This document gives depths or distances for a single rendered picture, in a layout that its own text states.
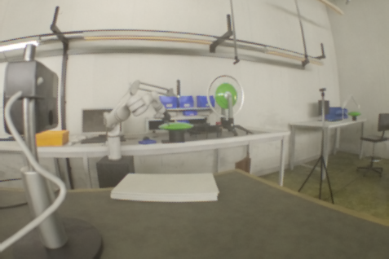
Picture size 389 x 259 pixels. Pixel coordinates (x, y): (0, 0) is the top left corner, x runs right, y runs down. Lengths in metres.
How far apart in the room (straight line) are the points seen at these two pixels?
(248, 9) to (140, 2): 1.91
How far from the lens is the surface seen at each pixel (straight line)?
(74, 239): 0.36
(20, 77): 0.29
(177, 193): 0.47
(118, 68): 2.62
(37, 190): 0.30
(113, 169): 1.36
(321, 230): 0.39
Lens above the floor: 1.20
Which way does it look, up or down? 1 degrees down
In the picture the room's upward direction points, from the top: 1 degrees counter-clockwise
